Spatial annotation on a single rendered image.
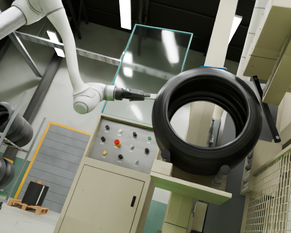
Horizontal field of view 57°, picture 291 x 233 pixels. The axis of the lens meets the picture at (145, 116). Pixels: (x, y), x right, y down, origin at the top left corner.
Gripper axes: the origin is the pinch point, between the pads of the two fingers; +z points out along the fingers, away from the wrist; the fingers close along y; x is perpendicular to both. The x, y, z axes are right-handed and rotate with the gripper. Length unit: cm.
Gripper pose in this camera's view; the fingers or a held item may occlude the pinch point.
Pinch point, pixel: (150, 96)
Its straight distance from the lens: 151.3
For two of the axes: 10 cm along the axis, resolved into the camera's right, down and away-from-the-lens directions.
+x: -1.5, 9.1, -3.8
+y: 1.1, 3.9, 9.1
